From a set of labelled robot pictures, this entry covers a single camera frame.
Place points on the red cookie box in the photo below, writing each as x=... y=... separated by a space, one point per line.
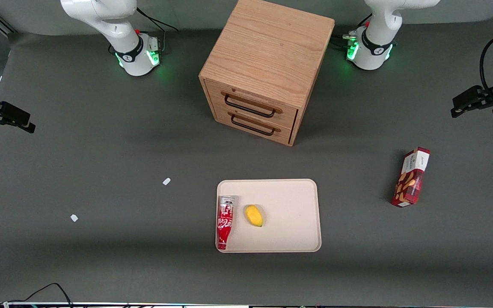
x=411 y=177

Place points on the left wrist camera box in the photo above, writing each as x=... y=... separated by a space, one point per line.
x=468 y=96

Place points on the yellow mango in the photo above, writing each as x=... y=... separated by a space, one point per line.
x=253 y=215

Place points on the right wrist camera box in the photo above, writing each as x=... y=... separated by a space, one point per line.
x=14 y=113

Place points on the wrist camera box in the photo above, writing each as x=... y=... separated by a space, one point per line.
x=468 y=96
x=14 y=113

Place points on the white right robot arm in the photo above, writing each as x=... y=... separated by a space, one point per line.
x=129 y=47

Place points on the beige plastic tray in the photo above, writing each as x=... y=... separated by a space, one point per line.
x=285 y=214

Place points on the red cola can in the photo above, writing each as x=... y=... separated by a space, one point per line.
x=225 y=220

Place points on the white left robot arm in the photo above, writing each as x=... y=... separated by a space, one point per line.
x=372 y=45

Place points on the wooden drawer cabinet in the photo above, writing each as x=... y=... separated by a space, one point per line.
x=268 y=47

